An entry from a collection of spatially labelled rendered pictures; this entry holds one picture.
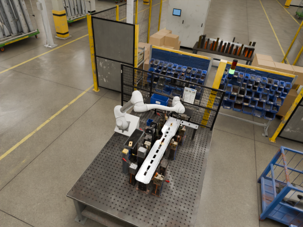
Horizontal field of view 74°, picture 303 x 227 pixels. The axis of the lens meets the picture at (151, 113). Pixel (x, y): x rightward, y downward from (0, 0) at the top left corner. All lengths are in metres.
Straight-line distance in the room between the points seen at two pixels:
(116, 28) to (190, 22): 4.93
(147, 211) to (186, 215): 0.49
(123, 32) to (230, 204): 4.01
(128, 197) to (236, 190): 2.08
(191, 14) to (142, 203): 7.86
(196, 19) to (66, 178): 7.62
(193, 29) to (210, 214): 7.42
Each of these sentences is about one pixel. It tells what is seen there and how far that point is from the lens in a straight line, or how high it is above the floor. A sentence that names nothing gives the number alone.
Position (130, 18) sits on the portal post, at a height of 1.59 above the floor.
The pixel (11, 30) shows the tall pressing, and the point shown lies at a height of 0.46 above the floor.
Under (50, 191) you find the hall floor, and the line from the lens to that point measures 3.90.
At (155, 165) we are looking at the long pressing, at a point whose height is 1.00.
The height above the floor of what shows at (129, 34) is 1.75.
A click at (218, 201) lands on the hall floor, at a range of 3.88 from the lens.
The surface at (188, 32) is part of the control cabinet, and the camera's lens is 9.44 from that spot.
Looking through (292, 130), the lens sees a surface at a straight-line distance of 5.41.
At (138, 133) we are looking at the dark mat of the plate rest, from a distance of 2.89.
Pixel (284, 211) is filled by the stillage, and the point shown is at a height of 0.16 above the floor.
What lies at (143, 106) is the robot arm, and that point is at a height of 1.48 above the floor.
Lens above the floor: 3.16
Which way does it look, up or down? 38 degrees down
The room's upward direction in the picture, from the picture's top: 6 degrees clockwise
